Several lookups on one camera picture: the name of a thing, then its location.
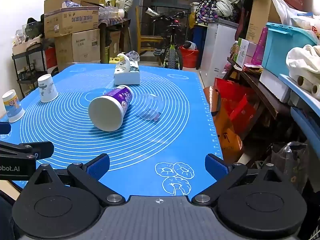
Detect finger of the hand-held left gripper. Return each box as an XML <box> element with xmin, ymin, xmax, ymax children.
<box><xmin>0</xmin><ymin>122</ymin><xmax>12</xmax><ymax>136</ymax></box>
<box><xmin>0</xmin><ymin>141</ymin><xmax>55</xmax><ymax>160</ymax></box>

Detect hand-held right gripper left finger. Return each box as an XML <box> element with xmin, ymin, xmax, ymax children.
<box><xmin>30</xmin><ymin>153</ymin><xmax>125</xmax><ymax>206</ymax></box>

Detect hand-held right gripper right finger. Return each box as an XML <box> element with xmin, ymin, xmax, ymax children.
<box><xmin>192</xmin><ymin>154</ymin><xmax>289</xmax><ymax>206</ymax></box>

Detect purple and white paper cup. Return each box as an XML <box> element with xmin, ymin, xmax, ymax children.
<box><xmin>88</xmin><ymin>85</ymin><xmax>133</xmax><ymax>132</ymax></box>

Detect white cup blue yellow print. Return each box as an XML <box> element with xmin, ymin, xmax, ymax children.
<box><xmin>2</xmin><ymin>89</ymin><xmax>25</xmax><ymax>123</ymax></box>

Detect white paper cup grey print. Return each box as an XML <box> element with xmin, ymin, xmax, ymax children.
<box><xmin>37</xmin><ymin>74</ymin><xmax>59</xmax><ymax>103</ymax></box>

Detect clear plastic cup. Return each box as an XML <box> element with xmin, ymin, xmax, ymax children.
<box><xmin>136</xmin><ymin>93</ymin><xmax>163</xmax><ymax>122</ymax></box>

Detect orange paper bag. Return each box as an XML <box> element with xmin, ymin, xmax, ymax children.
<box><xmin>203</xmin><ymin>86</ymin><xmax>243</xmax><ymax>164</ymax></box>

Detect blue silicone baking mat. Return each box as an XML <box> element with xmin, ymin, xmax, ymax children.
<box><xmin>0</xmin><ymin>63</ymin><xmax>224</xmax><ymax>201</ymax></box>

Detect black metal shelf rack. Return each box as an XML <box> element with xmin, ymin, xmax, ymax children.
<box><xmin>12</xmin><ymin>42</ymin><xmax>56</xmax><ymax>98</ymax></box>

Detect red paper bag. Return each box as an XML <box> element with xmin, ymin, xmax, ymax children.
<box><xmin>214</xmin><ymin>77</ymin><xmax>259</xmax><ymax>133</ymax></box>

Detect dark translucent plastic bag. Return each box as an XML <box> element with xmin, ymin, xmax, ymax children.
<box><xmin>271</xmin><ymin>141</ymin><xmax>310</xmax><ymax>188</ymax></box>

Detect dark wooden side table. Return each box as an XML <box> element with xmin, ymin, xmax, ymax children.
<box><xmin>223</xmin><ymin>57</ymin><xmax>294</xmax><ymax>120</ymax></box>

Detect white tissue box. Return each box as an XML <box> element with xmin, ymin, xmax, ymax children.
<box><xmin>114</xmin><ymin>53</ymin><xmax>141</xmax><ymax>86</ymax></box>

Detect dark green bag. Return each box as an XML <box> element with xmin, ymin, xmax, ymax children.
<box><xmin>24</xmin><ymin>17</ymin><xmax>45</xmax><ymax>40</ymax></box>

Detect red bucket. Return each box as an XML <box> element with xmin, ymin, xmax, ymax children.
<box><xmin>179</xmin><ymin>45</ymin><xmax>200</xmax><ymax>69</ymax></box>

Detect white-sided cardboard box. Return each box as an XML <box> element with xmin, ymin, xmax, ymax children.
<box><xmin>54</xmin><ymin>28</ymin><xmax>101</xmax><ymax>71</ymax></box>

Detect white chest freezer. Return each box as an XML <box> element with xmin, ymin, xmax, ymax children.
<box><xmin>200</xmin><ymin>18</ymin><xmax>239</xmax><ymax>81</ymax></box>

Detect white and green carton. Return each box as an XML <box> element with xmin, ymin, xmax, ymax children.
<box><xmin>234</xmin><ymin>38</ymin><xmax>258</xmax><ymax>67</ymax></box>

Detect black and green bicycle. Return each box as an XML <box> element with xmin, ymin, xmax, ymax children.
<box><xmin>139</xmin><ymin>5</ymin><xmax>193</xmax><ymax>70</ymax></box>

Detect paper towel rolls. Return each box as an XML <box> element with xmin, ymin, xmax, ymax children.
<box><xmin>296</xmin><ymin>74</ymin><xmax>320</xmax><ymax>101</ymax></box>

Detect pink carton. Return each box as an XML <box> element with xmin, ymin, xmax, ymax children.
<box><xmin>251</xmin><ymin>27</ymin><xmax>268</xmax><ymax>66</ymax></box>

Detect large open cardboard box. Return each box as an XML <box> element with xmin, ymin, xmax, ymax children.
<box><xmin>44</xmin><ymin>0</ymin><xmax>106</xmax><ymax>39</ymax></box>

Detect light blue storage bin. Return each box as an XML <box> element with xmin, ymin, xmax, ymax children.
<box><xmin>261</xmin><ymin>22</ymin><xmax>318</xmax><ymax>78</ymax></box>

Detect wooden chair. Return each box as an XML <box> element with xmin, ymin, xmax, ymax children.
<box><xmin>136</xmin><ymin>6</ymin><xmax>164</xmax><ymax>56</ymax></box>

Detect white crumpled cloth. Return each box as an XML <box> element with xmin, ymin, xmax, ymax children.
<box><xmin>286</xmin><ymin>44</ymin><xmax>320</xmax><ymax>81</ymax></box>

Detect dark wooden desk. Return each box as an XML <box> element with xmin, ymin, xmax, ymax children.
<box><xmin>98</xmin><ymin>17</ymin><xmax>132</xmax><ymax>64</ymax></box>

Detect purple floral cloth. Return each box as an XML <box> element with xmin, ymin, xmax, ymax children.
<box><xmin>194</xmin><ymin>0</ymin><xmax>221</xmax><ymax>27</ymax></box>

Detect tall brown cardboard box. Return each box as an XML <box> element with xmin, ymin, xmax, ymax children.
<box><xmin>246</xmin><ymin>0</ymin><xmax>282</xmax><ymax>45</ymax></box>

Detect white plastic bag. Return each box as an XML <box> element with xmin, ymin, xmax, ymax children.
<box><xmin>271</xmin><ymin>0</ymin><xmax>320</xmax><ymax>32</ymax></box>

